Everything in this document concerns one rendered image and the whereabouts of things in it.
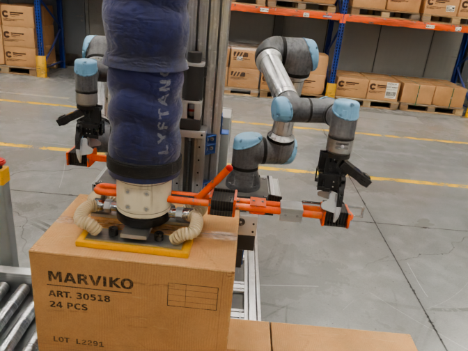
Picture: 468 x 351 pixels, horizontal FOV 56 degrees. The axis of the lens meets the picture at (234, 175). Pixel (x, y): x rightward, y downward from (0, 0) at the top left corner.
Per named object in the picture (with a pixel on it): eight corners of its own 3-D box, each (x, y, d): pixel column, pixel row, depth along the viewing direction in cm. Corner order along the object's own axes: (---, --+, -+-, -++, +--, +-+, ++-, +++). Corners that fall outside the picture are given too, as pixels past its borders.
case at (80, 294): (38, 356, 142) (28, 250, 127) (83, 283, 179) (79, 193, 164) (223, 376, 142) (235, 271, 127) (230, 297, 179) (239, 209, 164)
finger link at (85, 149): (90, 164, 158) (92, 138, 157) (74, 162, 158) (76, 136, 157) (93, 164, 161) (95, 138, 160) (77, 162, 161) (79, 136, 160)
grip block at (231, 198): (207, 216, 136) (208, 198, 133) (210, 202, 145) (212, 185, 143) (234, 219, 135) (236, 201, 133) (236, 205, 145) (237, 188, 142)
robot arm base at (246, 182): (225, 177, 199) (228, 156, 195) (259, 180, 199) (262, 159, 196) (224, 191, 185) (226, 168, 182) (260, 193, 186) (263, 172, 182)
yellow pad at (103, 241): (74, 246, 131) (74, 232, 130) (87, 230, 141) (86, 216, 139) (188, 259, 131) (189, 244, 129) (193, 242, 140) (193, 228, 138)
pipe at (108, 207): (76, 232, 132) (76, 216, 130) (104, 198, 155) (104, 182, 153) (189, 245, 131) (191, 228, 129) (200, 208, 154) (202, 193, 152)
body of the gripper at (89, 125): (97, 141, 158) (97, 108, 153) (74, 138, 158) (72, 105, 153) (105, 134, 165) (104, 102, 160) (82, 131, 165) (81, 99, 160)
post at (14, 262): (10, 347, 231) (-15, 170, 192) (16, 337, 237) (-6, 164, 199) (23, 347, 231) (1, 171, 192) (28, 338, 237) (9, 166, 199)
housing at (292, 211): (278, 221, 136) (281, 207, 135) (278, 211, 143) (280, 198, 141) (301, 223, 136) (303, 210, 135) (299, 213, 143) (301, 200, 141)
